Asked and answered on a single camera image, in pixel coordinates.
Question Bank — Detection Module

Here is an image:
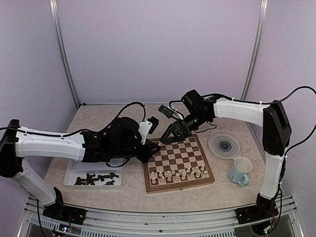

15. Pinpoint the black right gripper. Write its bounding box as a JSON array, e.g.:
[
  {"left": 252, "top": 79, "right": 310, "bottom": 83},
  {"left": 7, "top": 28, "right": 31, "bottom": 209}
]
[{"left": 160, "top": 111, "right": 210, "bottom": 144}]

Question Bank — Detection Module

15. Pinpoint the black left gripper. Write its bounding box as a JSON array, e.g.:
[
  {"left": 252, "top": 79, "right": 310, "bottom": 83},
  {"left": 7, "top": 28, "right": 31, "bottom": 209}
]
[{"left": 111, "top": 139, "right": 160, "bottom": 164}]

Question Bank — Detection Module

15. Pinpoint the white chess king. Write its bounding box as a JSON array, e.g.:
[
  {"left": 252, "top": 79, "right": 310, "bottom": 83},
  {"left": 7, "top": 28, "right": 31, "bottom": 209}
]
[{"left": 174, "top": 173, "right": 180, "bottom": 183}]

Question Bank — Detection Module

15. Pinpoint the white chess queen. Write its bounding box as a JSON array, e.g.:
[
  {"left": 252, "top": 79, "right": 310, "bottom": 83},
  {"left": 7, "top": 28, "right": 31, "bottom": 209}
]
[{"left": 181, "top": 170, "right": 187, "bottom": 180}]

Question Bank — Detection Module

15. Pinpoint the white chess corner rook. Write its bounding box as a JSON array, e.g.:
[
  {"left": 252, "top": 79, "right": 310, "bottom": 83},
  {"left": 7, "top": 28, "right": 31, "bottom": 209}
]
[{"left": 202, "top": 170, "right": 208, "bottom": 177}]

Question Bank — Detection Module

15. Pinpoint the white plastic divided tray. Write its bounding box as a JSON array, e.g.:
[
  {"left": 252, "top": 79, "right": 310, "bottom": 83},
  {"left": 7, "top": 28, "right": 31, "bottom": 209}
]
[{"left": 63, "top": 158, "right": 123, "bottom": 190}]

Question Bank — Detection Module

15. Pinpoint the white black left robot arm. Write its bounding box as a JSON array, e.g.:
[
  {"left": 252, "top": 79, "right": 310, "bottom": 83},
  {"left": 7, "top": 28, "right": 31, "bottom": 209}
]
[{"left": 0, "top": 117, "right": 160, "bottom": 220}]

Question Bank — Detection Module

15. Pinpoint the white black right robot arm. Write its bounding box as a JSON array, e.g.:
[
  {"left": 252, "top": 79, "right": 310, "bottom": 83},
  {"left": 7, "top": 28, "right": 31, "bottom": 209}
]
[{"left": 158, "top": 89, "right": 292, "bottom": 219}]

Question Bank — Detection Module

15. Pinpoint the wooden chess board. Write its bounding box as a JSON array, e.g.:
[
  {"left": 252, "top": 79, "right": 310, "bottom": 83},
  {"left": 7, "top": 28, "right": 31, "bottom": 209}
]
[{"left": 143, "top": 134, "right": 215, "bottom": 194}]

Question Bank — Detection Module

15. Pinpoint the dark chess pieces pile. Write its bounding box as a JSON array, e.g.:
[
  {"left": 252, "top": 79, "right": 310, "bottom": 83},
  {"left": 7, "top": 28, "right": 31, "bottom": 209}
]
[{"left": 74, "top": 172, "right": 119, "bottom": 186}]

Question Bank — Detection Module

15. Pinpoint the blue spiral ceramic plate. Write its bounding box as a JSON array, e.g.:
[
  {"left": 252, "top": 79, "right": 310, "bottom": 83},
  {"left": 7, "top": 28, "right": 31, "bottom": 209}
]
[{"left": 207, "top": 131, "right": 242, "bottom": 160}]

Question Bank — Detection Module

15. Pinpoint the light blue ceramic mug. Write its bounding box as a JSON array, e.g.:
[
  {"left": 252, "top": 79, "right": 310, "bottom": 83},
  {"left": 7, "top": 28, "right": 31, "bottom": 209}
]
[{"left": 229, "top": 157, "right": 253, "bottom": 187}]

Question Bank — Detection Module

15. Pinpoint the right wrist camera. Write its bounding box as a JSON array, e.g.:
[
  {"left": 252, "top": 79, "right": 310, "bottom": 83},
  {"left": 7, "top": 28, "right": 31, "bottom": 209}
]
[{"left": 158, "top": 105, "right": 184, "bottom": 120}]

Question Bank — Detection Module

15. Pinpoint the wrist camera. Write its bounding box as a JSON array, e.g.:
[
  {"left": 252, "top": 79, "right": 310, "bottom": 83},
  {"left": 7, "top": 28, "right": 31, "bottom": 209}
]
[
  {"left": 158, "top": 105, "right": 184, "bottom": 120},
  {"left": 138, "top": 116, "right": 159, "bottom": 145}
]

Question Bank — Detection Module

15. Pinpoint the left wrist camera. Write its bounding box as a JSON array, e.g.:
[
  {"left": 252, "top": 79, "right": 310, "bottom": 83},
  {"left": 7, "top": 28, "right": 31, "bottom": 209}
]
[{"left": 138, "top": 116, "right": 159, "bottom": 145}]

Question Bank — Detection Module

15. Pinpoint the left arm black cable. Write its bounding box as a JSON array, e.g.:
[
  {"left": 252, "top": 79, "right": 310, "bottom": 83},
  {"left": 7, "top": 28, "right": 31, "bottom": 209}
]
[{"left": 0, "top": 101, "right": 146, "bottom": 139}]

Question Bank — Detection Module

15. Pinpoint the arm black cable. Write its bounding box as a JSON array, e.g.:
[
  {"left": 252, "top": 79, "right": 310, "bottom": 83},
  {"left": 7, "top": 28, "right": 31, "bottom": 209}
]
[
  {"left": 0, "top": 101, "right": 146, "bottom": 139},
  {"left": 169, "top": 85, "right": 316, "bottom": 156}
]

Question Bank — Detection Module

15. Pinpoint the front aluminium rail base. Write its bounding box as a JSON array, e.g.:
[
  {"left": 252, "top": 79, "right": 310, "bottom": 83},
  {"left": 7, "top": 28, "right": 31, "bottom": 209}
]
[{"left": 17, "top": 196, "right": 307, "bottom": 237}]

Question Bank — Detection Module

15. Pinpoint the rear aluminium frame rail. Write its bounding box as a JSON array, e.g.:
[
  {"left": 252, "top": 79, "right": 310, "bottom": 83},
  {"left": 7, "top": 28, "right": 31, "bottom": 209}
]
[{"left": 79, "top": 101, "right": 169, "bottom": 107}]

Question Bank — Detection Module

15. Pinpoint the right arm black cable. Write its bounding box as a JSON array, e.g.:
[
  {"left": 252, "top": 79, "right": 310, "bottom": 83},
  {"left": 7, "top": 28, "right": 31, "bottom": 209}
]
[{"left": 169, "top": 85, "right": 316, "bottom": 156}]

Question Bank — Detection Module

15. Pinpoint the right aluminium frame post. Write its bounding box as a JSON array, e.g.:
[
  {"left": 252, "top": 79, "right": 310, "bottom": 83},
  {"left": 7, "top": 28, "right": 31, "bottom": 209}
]
[{"left": 241, "top": 0, "right": 269, "bottom": 100}]

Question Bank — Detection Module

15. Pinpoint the aluminium frame post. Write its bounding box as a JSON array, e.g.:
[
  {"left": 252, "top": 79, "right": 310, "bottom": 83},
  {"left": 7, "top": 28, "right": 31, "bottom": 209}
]
[
  {"left": 49, "top": 0, "right": 80, "bottom": 109},
  {"left": 241, "top": 0, "right": 269, "bottom": 100}
]

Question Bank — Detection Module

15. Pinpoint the left aluminium frame post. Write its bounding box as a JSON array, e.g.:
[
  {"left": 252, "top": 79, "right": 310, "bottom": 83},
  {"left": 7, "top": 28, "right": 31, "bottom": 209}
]
[{"left": 49, "top": 0, "right": 80, "bottom": 109}]

